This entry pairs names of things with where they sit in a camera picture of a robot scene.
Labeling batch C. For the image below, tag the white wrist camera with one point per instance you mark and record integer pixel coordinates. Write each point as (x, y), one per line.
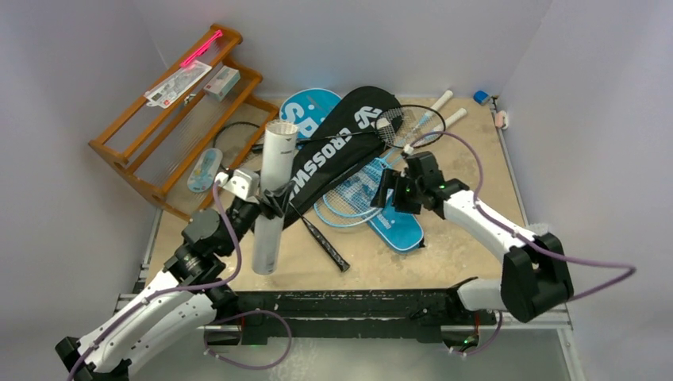
(408, 150)
(243, 183)

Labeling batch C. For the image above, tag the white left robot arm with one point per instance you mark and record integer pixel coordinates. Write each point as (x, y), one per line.
(192, 289)

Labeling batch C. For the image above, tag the white shuttlecock tube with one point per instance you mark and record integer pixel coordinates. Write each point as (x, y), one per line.
(277, 160)

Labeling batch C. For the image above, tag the small blue block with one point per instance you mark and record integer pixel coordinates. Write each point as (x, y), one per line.
(481, 97)

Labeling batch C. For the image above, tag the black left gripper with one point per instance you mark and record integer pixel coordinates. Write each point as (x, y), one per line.
(275, 202)

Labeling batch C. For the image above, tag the blue white plastic packet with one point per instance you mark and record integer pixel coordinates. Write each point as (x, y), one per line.
(206, 168)

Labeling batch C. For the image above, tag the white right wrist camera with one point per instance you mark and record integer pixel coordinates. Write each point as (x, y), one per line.
(408, 150)

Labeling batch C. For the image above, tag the blue racket cover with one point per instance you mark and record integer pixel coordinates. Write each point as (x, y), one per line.
(348, 205)

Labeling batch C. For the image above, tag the white shuttlecock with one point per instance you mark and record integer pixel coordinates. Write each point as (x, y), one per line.
(282, 128)
(538, 229)

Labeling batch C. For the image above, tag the wooden shelf rack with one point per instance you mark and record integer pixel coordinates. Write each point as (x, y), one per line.
(154, 149)

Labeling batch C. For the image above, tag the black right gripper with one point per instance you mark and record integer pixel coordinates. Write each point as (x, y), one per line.
(398, 190)

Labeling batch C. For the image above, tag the black metal base frame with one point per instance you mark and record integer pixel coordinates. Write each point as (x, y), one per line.
(381, 314)

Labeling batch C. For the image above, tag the pink white clip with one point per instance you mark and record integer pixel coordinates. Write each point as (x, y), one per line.
(501, 120)

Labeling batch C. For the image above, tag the black badminton racket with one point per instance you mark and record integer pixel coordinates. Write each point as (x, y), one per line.
(396, 127)
(232, 139)

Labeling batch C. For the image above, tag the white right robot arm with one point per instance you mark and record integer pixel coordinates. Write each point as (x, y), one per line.
(534, 278)

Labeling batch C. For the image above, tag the small white box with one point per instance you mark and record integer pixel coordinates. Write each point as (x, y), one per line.
(222, 83)

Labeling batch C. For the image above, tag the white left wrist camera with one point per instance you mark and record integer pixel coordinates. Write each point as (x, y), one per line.
(243, 183)

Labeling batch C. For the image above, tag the black Crossway racket cover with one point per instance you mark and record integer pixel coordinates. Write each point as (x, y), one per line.
(318, 112)

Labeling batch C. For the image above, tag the clear stationery packet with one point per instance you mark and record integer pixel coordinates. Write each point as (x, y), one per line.
(174, 86)

